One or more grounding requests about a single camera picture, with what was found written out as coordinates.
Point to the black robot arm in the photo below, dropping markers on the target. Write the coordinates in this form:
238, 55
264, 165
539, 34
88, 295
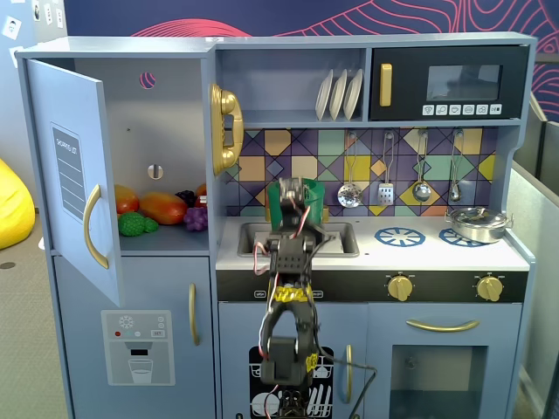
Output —
290, 262

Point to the purple toy grapes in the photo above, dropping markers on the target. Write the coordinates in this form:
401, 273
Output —
195, 218

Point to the grey toy sink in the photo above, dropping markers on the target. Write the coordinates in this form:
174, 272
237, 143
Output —
340, 240

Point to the dark toy grapes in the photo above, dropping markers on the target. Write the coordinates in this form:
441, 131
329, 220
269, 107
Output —
187, 197

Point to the green plastic container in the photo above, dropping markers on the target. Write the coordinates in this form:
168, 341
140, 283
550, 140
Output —
274, 214

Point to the white photo paper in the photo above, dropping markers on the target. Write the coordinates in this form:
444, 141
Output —
11, 27

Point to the orange toy fruit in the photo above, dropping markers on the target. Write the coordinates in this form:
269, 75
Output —
202, 190

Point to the grey office partition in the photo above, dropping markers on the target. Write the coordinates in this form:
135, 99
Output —
535, 244

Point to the red yellow toy peach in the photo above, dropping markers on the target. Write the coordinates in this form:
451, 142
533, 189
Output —
126, 200

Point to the steel pot lid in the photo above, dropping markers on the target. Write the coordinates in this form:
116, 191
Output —
476, 216

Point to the gold toy telephone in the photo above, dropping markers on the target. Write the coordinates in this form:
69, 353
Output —
225, 131

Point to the steel toy pot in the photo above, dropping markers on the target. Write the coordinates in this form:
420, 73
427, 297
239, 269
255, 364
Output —
480, 233

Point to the steel skimmer spoon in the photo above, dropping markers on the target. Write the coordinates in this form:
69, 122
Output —
349, 196

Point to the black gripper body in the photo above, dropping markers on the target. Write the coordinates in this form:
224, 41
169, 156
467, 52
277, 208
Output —
290, 205

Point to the blue dishwasher door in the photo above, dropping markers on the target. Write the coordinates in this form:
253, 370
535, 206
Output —
238, 340

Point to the green bumpy toy fruit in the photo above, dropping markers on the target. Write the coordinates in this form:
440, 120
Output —
131, 224

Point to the yellow bean bag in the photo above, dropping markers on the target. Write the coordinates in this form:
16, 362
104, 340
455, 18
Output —
13, 209

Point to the gold stove knob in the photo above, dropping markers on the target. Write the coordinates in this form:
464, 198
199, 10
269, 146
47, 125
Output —
400, 289
489, 289

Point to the black microwave door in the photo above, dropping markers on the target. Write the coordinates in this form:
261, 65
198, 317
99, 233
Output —
406, 87

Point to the blue oven door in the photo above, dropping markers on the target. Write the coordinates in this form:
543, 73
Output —
380, 371

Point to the blue freezer door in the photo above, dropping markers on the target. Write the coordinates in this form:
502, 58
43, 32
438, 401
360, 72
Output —
87, 288

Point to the steel slotted spatula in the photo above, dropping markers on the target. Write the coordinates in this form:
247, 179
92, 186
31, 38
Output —
385, 194

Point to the steel ladle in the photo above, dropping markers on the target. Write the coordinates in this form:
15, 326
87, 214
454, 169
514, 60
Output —
421, 192

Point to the white toy plate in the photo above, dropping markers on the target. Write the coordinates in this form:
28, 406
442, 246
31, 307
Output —
323, 96
337, 96
353, 94

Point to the blue fridge door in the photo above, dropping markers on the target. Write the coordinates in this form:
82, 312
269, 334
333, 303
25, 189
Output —
65, 131

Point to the orange toy mango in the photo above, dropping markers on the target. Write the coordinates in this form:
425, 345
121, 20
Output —
163, 208

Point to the blue toy kitchen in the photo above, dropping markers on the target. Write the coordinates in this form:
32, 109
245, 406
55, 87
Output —
166, 279

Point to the round floor socket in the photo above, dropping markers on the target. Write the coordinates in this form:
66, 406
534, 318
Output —
6, 265

